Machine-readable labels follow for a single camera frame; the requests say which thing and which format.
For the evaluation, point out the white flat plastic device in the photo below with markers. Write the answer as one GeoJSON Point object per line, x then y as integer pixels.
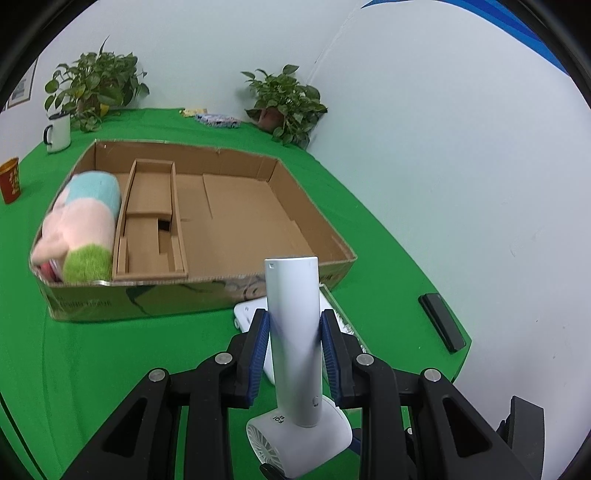
{"type": "Point", "coordinates": [247, 314]}

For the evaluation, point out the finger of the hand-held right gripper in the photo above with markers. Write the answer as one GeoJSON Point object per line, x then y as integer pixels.
{"type": "Point", "coordinates": [526, 427]}

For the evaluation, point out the white handheld fan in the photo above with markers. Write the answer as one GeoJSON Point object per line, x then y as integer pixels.
{"type": "Point", "coordinates": [295, 323]}

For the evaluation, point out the large leafy potted plant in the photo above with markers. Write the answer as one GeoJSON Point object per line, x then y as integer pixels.
{"type": "Point", "coordinates": [97, 78]}

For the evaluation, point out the red paper cup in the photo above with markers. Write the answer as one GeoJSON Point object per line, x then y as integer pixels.
{"type": "Point", "coordinates": [10, 182]}

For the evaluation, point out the green and white medicine box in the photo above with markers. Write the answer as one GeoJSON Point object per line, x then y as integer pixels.
{"type": "Point", "coordinates": [351, 332]}

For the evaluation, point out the colourful tissue pack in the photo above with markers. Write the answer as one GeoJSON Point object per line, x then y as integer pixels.
{"type": "Point", "coordinates": [217, 120]}

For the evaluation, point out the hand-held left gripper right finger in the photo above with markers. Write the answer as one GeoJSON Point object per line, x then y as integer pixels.
{"type": "Point", "coordinates": [330, 355]}

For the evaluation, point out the pink and teal plush toy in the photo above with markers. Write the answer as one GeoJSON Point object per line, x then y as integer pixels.
{"type": "Point", "coordinates": [83, 217]}

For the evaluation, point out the small leafy potted plant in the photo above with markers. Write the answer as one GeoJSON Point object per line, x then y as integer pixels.
{"type": "Point", "coordinates": [284, 101]}

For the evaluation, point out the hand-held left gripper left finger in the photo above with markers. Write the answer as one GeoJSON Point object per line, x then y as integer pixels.
{"type": "Point", "coordinates": [257, 355]}

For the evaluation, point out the large shallow cardboard box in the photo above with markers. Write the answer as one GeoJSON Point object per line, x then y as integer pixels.
{"type": "Point", "coordinates": [240, 217]}

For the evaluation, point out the yellow paper item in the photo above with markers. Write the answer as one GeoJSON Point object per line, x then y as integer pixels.
{"type": "Point", "coordinates": [191, 112]}

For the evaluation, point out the black rectangular case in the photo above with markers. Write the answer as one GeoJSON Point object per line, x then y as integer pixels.
{"type": "Point", "coordinates": [442, 323]}

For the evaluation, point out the long brown cardboard box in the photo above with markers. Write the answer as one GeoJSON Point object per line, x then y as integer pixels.
{"type": "Point", "coordinates": [147, 194]}

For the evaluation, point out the green tablecloth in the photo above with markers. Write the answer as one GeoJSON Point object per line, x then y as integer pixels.
{"type": "Point", "coordinates": [392, 258]}

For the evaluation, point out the group of framed certificates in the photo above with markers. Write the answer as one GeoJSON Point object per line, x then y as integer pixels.
{"type": "Point", "coordinates": [22, 85]}

